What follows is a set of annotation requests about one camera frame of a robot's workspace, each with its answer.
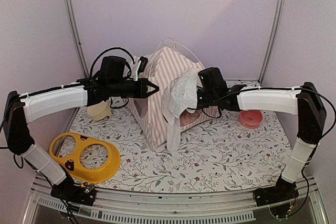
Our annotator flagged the cream cat-ear pet bowl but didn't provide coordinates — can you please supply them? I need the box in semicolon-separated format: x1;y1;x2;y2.
87;101;111;121

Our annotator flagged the white flexible tent pole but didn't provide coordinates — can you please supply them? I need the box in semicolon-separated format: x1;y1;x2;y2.
155;37;177;53

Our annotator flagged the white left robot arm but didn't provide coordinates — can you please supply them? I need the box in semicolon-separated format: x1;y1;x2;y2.
1;56;159;200

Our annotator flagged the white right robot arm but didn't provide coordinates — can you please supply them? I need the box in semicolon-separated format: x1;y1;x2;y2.
197;67;330;201

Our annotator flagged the right aluminium frame post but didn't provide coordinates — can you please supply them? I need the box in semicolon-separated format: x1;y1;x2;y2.
258;0;285;84

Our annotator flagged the striped pet tent fabric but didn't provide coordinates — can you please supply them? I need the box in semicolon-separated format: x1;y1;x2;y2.
127;47;219;153

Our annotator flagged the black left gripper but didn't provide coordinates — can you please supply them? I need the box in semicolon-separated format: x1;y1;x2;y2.
109;78;160;99

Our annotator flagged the yellow double bowl holder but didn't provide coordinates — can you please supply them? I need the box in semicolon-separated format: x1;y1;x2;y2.
49;133;121;184

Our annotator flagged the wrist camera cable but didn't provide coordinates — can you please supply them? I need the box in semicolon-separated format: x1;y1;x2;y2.
195;98;224;120
89;47;134;83

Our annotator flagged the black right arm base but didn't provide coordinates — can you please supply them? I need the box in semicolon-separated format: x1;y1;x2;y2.
253;176;299;207

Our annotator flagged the aluminium frame post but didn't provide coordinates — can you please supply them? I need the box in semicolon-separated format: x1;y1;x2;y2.
258;0;285;84
64;0;89;77

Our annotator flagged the pink gingham cushion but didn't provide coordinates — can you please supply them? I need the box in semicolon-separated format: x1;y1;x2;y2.
180;110;204;127

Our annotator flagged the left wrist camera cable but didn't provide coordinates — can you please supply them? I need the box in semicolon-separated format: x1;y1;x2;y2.
89;47;134;83

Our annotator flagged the pink cat-ear pet bowl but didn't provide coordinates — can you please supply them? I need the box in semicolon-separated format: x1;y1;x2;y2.
239;110;263;129

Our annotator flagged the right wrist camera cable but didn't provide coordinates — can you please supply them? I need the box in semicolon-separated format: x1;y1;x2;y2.
195;98;224;120

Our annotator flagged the left aluminium frame post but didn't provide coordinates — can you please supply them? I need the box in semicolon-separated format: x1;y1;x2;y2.
64;0;89;77

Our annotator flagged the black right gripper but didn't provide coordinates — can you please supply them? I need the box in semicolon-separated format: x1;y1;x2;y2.
176;89;217;108

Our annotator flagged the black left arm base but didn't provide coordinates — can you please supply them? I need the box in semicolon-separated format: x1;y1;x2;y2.
50;177;97;206

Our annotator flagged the front aluminium rail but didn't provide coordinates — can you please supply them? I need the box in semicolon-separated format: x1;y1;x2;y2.
22;175;333;223

